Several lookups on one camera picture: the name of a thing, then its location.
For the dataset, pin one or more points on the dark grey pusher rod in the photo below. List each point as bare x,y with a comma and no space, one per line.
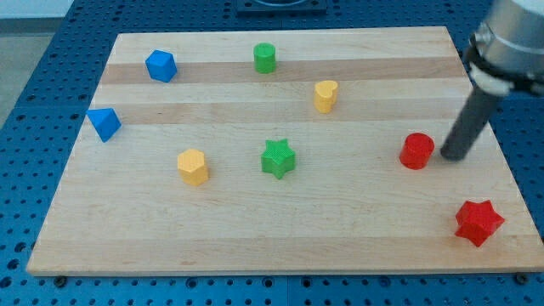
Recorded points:
475,114

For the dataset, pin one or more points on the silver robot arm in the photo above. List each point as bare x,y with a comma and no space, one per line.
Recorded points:
504,55

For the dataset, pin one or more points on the yellow heart block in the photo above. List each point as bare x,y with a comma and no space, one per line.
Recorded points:
325,95

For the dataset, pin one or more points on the yellow hexagon block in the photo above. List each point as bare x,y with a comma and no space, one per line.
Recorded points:
192,167

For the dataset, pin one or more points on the red cylinder block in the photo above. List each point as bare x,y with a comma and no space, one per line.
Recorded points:
416,151

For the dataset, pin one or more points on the red star block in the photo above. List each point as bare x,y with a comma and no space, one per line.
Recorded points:
477,221

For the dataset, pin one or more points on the wooden board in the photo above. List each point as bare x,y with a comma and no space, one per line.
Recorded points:
348,207

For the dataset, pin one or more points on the green star block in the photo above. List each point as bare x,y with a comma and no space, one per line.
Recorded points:
278,158

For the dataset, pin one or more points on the green cylinder block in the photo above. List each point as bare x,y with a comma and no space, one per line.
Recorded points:
264,58

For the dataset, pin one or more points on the blue cube block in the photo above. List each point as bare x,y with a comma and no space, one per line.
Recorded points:
161,66

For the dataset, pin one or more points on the blue triangle block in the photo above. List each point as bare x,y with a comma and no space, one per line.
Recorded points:
105,122

